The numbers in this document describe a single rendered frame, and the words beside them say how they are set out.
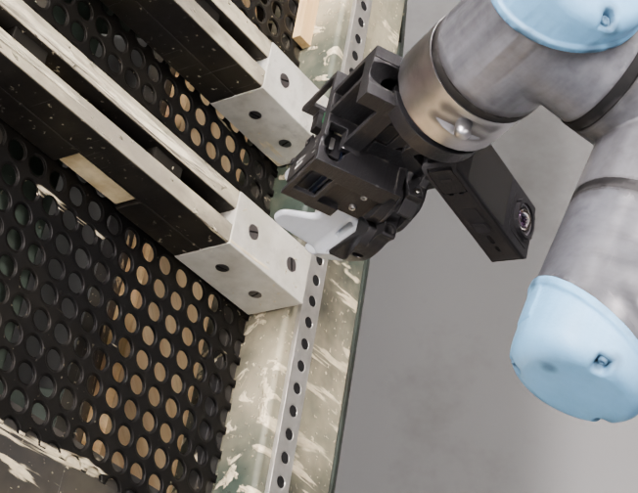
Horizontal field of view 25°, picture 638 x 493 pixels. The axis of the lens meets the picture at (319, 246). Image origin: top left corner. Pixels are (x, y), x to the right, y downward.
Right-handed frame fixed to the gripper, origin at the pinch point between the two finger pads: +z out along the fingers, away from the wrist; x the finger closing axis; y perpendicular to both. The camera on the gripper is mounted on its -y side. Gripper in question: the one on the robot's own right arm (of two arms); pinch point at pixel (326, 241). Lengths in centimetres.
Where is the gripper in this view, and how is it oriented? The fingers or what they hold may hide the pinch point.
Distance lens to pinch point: 103.0
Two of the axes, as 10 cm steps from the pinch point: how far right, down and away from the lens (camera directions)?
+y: -8.7, -3.9, -3.0
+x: -2.0, 8.4, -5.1
